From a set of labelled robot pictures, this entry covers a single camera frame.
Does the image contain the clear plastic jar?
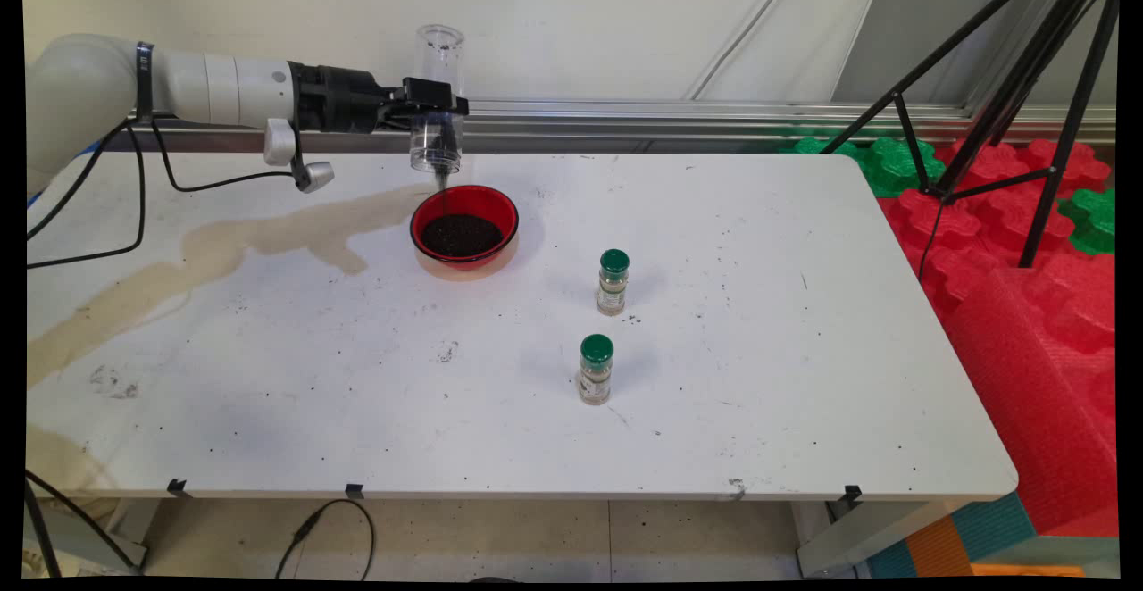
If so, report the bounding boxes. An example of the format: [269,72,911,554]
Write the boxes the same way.
[409,24,466,174]

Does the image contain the red bowl with black rim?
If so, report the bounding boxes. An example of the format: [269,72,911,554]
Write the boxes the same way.
[410,185,521,271]

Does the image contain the red interlocking foam piece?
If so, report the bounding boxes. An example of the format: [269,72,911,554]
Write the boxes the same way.
[938,138,1113,204]
[880,187,1077,306]

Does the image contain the teal orange foam mat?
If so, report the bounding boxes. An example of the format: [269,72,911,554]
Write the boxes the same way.
[866,493,1117,579]

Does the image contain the white grey wrist camera box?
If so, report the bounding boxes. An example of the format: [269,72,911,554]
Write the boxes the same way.
[263,118,336,194]

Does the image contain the thin black tripod cable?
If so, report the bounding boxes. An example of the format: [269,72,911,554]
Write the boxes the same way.
[918,201,946,281]

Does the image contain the cable strap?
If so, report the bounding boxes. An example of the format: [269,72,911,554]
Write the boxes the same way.
[134,41,154,121]

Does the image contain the grey table leg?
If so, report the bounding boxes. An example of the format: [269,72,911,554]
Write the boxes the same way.
[25,500,148,574]
[795,497,974,579]

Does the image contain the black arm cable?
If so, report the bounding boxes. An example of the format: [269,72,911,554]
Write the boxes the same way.
[27,118,309,271]

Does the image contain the black tripod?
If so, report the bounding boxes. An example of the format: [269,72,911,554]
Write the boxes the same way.
[817,0,1122,271]

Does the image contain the large red foam block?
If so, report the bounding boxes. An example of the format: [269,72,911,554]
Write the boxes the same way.
[942,252,1119,538]

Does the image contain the green lidded spice jar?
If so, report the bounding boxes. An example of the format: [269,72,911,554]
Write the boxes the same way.
[578,334,616,406]
[597,249,631,317]

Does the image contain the aluminium rail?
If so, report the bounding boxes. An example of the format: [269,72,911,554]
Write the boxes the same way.
[27,94,1117,146]

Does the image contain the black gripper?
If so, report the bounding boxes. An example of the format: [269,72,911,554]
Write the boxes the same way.
[288,62,471,135]

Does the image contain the green interlocking foam piece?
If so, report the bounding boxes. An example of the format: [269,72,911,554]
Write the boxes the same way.
[859,137,946,199]
[781,136,863,162]
[1058,187,1117,257]

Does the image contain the black granules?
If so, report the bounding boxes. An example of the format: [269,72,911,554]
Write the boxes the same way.
[415,113,461,190]
[421,213,505,260]

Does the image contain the thin black hanging cable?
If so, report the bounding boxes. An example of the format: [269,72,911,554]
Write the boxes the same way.
[25,470,148,579]

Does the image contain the black floor cable with plug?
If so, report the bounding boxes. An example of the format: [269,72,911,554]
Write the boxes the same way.
[275,499,376,581]

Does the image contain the black granules inside bowl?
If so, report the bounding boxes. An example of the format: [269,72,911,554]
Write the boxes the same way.
[421,213,505,260]

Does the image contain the white wall cable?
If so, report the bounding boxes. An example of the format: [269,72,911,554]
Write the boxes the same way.
[688,0,809,101]

